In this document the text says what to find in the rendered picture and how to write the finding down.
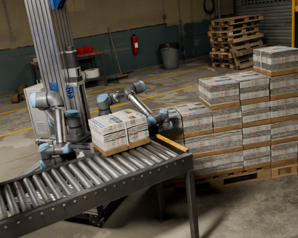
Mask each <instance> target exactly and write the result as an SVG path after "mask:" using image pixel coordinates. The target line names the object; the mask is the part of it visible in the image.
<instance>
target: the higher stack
mask: <svg viewBox="0 0 298 238"><path fill-rule="evenodd" d="M253 63H254V67H255V68H259V69H261V70H266V71H269V72H275V71H281V70H287V69H294V68H298V48H292V47H286V46H272V47H265V48H259V49H254V50H253ZM255 73H257V74H261V73H258V72H255ZM261 75H263V76H265V77H268V78H269V96H275V95H281V94H289V93H295V92H298V73H292V74H285V75H280V76H267V75H264V74H261ZM269 108H270V112H271V117H270V118H271V119H275V118H281V117H287V116H293V115H298V97H297V96H295V97H290V98H284V99H278V100H272V101H271V100H270V107H269ZM270 125H271V136H270V138H271V141H274V140H279V139H285V138H290V137H296V136H298V119H292V120H286V121H281V122H275V123H270ZM270 151H271V162H275V161H281V160H286V159H291V158H297V156H298V141H297V140H296V141H291V142H285V143H280V144H273V145H270ZM270 168H271V178H278V177H283V176H288V175H293V174H297V173H298V162H297V161H294V162H289V163H284V164H278V165H273V166H270Z"/></svg>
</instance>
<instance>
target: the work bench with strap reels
mask: <svg viewBox="0 0 298 238"><path fill-rule="evenodd" d="M76 50H77V57H78V60H81V59H87V58H92V57H93V60H94V66H95V68H92V69H87V70H84V71H82V72H81V73H82V77H83V79H84V80H85V82H89V81H94V80H97V83H100V82H99V79H103V78H104V80H105V86H108V85H107V79H106V73H105V65H104V59H103V53H104V52H102V51H100V52H96V51H93V47H92V46H87V47H86V46H83V47H82V48H77V49H76ZM97 56H100V57H101V62H102V68H103V74H104V75H100V72H99V69H98V68H97V66H96V58H95V57H97ZM28 64H30V68H31V72H32V77H33V81H34V85H36V81H37V84H39V83H42V79H41V78H39V74H38V69H37V68H38V67H39V65H38V63H36V62H33V61H32V62H28ZM33 67H34V68H35V72H36V76H37V80H35V75H34V71H33Z"/></svg>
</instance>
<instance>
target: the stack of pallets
mask: <svg viewBox="0 0 298 238"><path fill-rule="evenodd" d="M254 17H257V19H254ZM262 19H263V14H259V15H242V16H236V17H228V18H222V19H216V20H211V21H210V22H211V25H210V26H209V31H208V32H207V33H208V37H209V38H210V46H211V48H212V52H210V62H211V63H212V67H217V66H220V68H226V67H230V68H231V69H233V68H236V66H235V62H234V58H233V55H232V51H231V46H230V44H229V41H230V40H232V39H236V38H241V37H246V36H250V35H251V33H254V34H260V32H261V31H260V30H258V26H259V25H260V20H262ZM217 22H219V23H218V24H217ZM251 22H254V25H251ZM215 27H217V29H215ZM250 27H252V31H249V28H250ZM214 33H217V34H215V35H214ZM215 38H218V39H217V40H215ZM217 43H218V44H217ZM216 44H217V45H216ZM218 49H219V50H218ZM216 54H218V55H216ZM216 59H218V60H216Z"/></svg>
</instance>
